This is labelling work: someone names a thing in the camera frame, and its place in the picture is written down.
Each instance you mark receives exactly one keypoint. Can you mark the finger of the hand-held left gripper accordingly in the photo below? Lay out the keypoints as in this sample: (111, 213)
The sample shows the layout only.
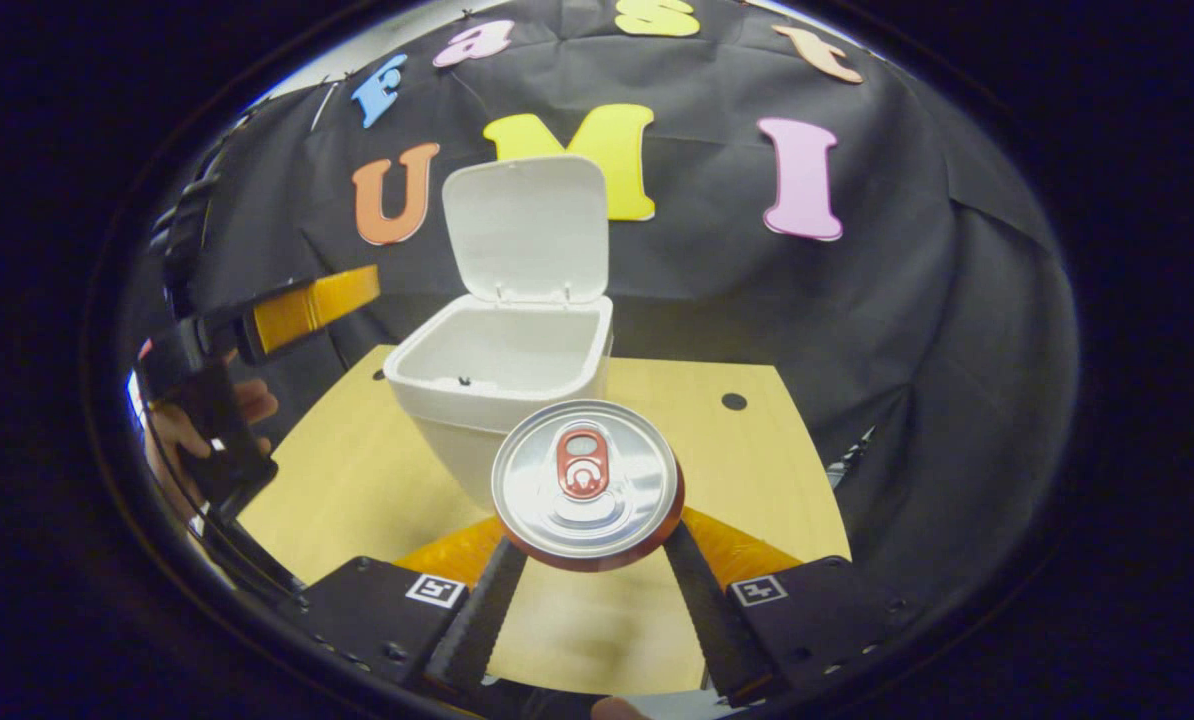
(307, 308)

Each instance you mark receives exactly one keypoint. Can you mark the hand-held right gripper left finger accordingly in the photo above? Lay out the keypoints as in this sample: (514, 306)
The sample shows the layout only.
(477, 620)

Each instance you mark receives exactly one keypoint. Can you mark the computer monitor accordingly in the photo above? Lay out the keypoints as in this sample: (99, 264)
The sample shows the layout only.
(135, 395)

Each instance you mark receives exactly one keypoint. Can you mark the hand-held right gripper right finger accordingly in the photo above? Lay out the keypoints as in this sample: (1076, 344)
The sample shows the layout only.
(707, 620)

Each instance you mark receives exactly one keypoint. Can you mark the red pop can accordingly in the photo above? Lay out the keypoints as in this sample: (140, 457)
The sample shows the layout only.
(585, 485)

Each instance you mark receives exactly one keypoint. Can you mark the white desktop garbage bin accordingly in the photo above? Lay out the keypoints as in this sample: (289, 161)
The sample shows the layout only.
(497, 350)

